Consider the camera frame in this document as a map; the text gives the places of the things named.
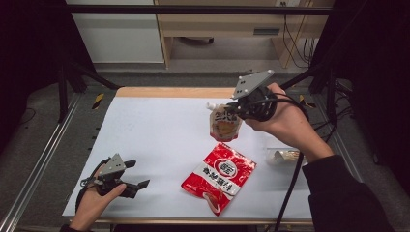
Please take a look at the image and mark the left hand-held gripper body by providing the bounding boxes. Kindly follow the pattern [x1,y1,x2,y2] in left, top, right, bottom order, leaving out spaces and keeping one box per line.
[80,153,130,198]

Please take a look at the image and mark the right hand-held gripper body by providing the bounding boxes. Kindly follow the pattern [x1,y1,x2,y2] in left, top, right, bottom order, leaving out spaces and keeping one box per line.
[230,69,278,123]

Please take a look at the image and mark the white red spout pouch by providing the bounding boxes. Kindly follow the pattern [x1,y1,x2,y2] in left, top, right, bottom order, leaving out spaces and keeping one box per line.
[206,101,244,143]

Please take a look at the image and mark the red and white food pouch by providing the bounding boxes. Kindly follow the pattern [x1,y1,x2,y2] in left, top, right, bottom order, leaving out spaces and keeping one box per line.
[181,142,258,217]

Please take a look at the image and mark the person's left hand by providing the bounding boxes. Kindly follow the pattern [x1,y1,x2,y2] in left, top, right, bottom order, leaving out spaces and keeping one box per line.
[69,165,128,230]

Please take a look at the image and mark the person's right hand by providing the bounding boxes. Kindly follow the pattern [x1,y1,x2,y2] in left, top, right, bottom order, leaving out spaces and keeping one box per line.
[244,82,335,162]

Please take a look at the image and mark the white table cover sheet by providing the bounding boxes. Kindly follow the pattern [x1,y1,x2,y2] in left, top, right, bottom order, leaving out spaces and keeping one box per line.
[62,96,323,222]

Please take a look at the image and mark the yellow black tape strip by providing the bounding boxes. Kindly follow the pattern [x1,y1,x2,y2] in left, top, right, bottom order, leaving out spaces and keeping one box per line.
[92,92,105,110]
[298,94,317,109]

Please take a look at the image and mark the wooden table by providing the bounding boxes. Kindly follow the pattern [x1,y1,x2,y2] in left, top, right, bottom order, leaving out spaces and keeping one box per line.
[63,86,314,226]

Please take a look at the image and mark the black metal stand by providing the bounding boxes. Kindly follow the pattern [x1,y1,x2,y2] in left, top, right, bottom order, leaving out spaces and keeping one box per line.
[279,62,338,126]
[57,61,121,124]

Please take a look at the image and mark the light wooden desk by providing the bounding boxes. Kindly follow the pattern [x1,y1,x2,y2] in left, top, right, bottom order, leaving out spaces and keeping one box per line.
[154,0,335,70]

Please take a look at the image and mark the black curtain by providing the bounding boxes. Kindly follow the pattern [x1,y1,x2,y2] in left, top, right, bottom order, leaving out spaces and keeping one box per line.
[310,0,410,197]
[0,0,98,153]

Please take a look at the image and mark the white cabinet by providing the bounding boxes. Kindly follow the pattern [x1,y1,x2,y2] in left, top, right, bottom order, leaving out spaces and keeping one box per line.
[65,0,165,64]

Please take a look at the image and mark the left hand-held gripper cable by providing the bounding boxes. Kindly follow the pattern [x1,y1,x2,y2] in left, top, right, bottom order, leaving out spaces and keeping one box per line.
[74,157,111,215]

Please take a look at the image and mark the hand-held gripper cable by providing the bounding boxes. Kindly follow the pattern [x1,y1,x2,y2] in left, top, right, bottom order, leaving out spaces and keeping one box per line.
[225,93,311,232]
[74,157,111,215]

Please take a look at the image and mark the black cables under desk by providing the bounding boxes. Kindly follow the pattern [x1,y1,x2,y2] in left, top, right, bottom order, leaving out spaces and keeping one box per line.
[281,14,320,70]

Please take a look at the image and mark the right hand-held gripper cable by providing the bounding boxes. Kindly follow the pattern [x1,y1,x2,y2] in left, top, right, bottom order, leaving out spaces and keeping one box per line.
[225,93,311,232]

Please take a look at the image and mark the thin black floor cable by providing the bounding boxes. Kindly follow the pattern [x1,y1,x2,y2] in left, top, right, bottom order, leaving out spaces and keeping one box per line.
[15,106,37,128]

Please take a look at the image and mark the black horizontal frame bar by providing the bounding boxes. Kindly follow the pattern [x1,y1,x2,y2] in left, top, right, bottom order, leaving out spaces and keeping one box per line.
[64,4,335,16]

